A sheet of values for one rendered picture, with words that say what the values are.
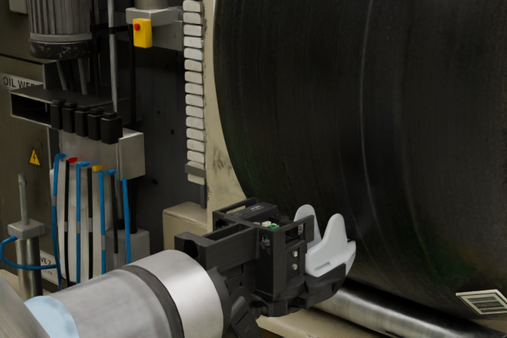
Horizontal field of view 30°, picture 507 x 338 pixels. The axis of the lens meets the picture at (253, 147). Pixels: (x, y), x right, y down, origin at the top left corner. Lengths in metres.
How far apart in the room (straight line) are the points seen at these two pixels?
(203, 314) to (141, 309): 0.05
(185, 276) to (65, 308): 0.10
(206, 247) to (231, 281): 0.05
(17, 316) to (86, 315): 0.18
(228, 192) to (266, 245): 0.49
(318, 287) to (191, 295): 0.15
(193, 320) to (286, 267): 0.11
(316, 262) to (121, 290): 0.22
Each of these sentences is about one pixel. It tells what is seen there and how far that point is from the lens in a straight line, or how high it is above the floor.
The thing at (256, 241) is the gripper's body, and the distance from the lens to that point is 0.78.
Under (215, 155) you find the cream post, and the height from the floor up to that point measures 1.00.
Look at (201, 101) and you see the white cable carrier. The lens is 1.28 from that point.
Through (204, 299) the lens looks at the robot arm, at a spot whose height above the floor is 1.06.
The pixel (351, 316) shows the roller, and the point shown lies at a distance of 1.07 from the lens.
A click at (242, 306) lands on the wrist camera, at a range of 0.78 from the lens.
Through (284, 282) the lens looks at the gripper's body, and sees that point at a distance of 0.79.
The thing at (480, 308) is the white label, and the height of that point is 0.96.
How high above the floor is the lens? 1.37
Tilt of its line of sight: 16 degrees down
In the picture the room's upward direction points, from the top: straight up
